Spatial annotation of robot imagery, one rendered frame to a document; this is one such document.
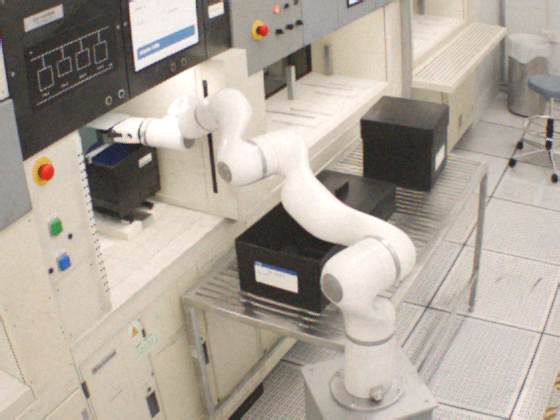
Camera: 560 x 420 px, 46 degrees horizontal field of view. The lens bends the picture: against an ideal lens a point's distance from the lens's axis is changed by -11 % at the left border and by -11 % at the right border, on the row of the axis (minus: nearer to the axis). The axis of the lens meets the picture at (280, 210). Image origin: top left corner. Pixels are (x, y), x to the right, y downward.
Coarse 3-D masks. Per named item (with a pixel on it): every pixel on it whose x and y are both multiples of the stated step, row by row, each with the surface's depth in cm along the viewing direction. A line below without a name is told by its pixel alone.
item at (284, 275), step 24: (264, 216) 219; (288, 216) 229; (240, 240) 210; (264, 240) 222; (288, 240) 234; (312, 240) 228; (240, 264) 210; (264, 264) 205; (288, 264) 200; (312, 264) 196; (240, 288) 215; (264, 288) 210; (288, 288) 204; (312, 288) 200
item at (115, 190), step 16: (112, 112) 224; (96, 128) 214; (112, 144) 222; (128, 144) 233; (128, 160) 217; (144, 160) 224; (96, 176) 217; (112, 176) 213; (128, 176) 219; (144, 176) 226; (96, 192) 220; (112, 192) 216; (128, 192) 220; (144, 192) 228; (96, 208) 232; (112, 208) 220; (128, 208) 222
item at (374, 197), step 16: (320, 176) 256; (336, 176) 256; (352, 176) 255; (336, 192) 241; (352, 192) 244; (368, 192) 244; (384, 192) 243; (352, 208) 235; (368, 208) 234; (384, 208) 243
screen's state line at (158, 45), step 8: (176, 32) 190; (184, 32) 194; (192, 32) 197; (160, 40) 185; (168, 40) 188; (176, 40) 191; (144, 48) 180; (152, 48) 183; (160, 48) 186; (144, 56) 181
